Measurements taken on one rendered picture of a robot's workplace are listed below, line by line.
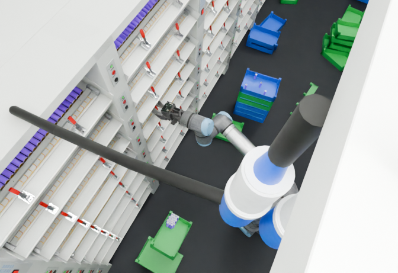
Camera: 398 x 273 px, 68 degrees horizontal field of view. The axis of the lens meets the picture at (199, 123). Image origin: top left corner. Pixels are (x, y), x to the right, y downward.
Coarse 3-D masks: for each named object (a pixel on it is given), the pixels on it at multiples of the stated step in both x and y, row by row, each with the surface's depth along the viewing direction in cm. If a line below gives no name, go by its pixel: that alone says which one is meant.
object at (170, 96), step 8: (184, 64) 191; (192, 64) 192; (184, 72) 189; (176, 80) 186; (184, 80) 188; (176, 88) 184; (168, 96) 181; (152, 120) 173; (144, 128) 170; (152, 128) 172; (144, 136) 169
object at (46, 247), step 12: (120, 132) 141; (108, 144) 141; (120, 144) 145; (96, 168) 137; (108, 168) 138; (84, 180) 135; (96, 180) 136; (84, 192) 133; (72, 204) 130; (84, 204) 132; (60, 216) 128; (72, 216) 127; (60, 228) 127; (48, 240) 124; (60, 240) 125; (36, 252) 121; (48, 252) 123
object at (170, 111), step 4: (168, 104) 162; (164, 108) 160; (168, 108) 160; (172, 108) 160; (176, 108) 160; (164, 112) 159; (168, 112) 159; (172, 112) 160; (176, 112) 160; (180, 112) 158; (168, 116) 161; (172, 116) 164; (176, 116) 162; (180, 116) 159
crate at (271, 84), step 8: (248, 72) 257; (256, 72) 254; (248, 80) 256; (256, 80) 256; (264, 80) 257; (272, 80) 255; (280, 80) 249; (240, 88) 247; (248, 88) 252; (256, 88) 253; (264, 88) 253; (272, 88) 253; (256, 96) 248; (264, 96) 245; (272, 96) 250
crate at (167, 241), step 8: (168, 216) 239; (176, 224) 238; (184, 224) 239; (160, 232) 232; (168, 232) 233; (176, 232) 234; (184, 232) 235; (160, 240) 227; (168, 240) 228; (176, 240) 230; (152, 248) 222; (160, 248) 224; (168, 248) 225; (176, 248) 226; (168, 256) 219
